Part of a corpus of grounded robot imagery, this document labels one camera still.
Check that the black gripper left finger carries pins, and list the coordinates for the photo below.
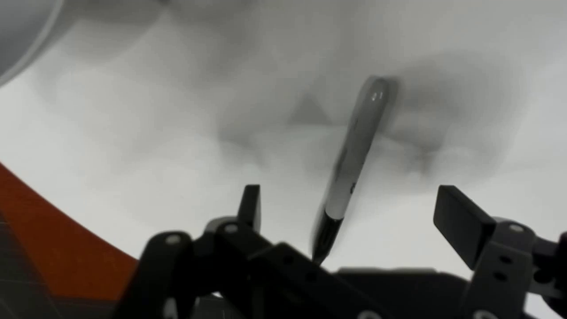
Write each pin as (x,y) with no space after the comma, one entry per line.
(236,266)

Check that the black and silver pen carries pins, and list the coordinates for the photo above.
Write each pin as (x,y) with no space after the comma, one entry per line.
(355,153)

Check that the grey bowl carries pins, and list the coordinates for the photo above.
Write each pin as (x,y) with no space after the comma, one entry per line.
(18,29)

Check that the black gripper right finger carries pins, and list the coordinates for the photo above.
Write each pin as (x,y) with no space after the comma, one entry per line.
(502,266)

